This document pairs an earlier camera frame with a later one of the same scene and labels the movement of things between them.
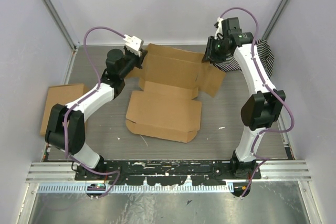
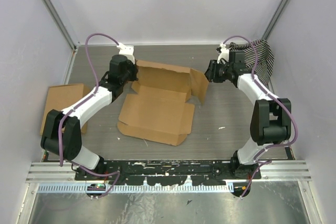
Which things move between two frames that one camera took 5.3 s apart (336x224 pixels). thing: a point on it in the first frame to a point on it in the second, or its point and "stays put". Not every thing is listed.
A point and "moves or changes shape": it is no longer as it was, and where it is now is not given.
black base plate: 171,172 stays put
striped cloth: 265,54 stays put
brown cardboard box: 170,79 moves or changes shape
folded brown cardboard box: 60,95 stays put
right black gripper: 210,56 to 211,74
